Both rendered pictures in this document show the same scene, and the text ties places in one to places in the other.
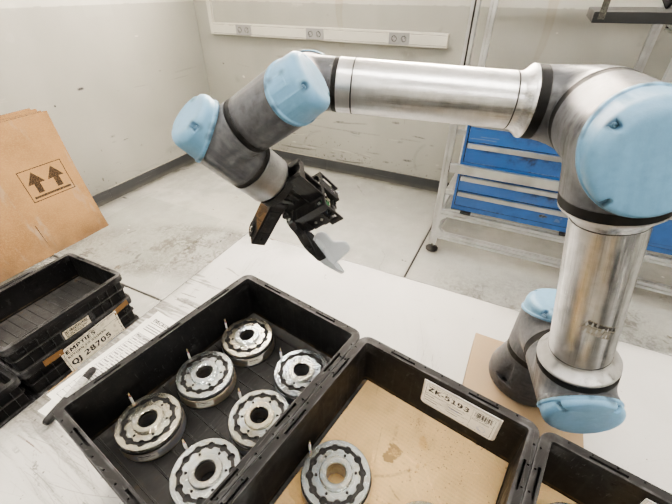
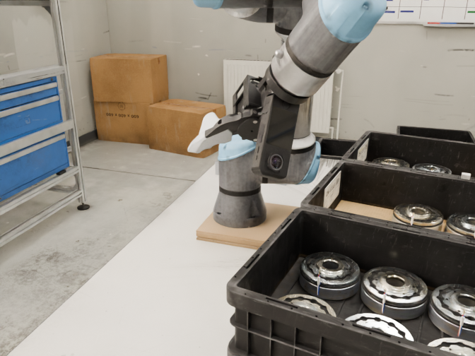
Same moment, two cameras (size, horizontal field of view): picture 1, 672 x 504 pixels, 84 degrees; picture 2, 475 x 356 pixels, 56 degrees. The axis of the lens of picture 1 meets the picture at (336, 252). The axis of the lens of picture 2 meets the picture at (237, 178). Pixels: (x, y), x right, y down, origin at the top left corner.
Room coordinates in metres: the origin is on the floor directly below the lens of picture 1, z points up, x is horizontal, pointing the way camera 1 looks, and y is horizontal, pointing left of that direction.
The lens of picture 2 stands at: (0.69, 0.70, 1.30)
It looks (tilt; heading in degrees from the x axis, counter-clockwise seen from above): 22 degrees down; 262
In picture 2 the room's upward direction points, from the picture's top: straight up
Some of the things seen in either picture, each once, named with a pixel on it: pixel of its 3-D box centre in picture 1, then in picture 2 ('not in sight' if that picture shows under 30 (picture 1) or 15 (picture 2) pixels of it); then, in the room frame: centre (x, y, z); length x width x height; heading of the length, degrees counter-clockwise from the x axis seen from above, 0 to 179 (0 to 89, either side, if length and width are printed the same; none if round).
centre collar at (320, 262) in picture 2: (301, 370); (330, 265); (0.43, 0.06, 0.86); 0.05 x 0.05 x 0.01
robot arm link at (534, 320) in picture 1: (550, 327); (242, 160); (0.51, -0.42, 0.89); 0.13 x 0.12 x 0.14; 169
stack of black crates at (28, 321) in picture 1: (68, 339); not in sight; (0.94, 0.99, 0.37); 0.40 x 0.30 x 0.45; 154
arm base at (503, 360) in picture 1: (530, 362); (239, 200); (0.52, -0.42, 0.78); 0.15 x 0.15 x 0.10
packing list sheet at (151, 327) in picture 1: (132, 369); not in sight; (0.56, 0.48, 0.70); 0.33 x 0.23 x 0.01; 154
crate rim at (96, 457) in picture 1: (223, 372); (390, 278); (0.39, 0.19, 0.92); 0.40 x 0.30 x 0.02; 144
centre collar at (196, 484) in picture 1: (205, 471); (467, 301); (0.26, 0.19, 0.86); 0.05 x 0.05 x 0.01
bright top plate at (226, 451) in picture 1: (206, 472); (466, 304); (0.26, 0.19, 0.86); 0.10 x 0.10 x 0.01
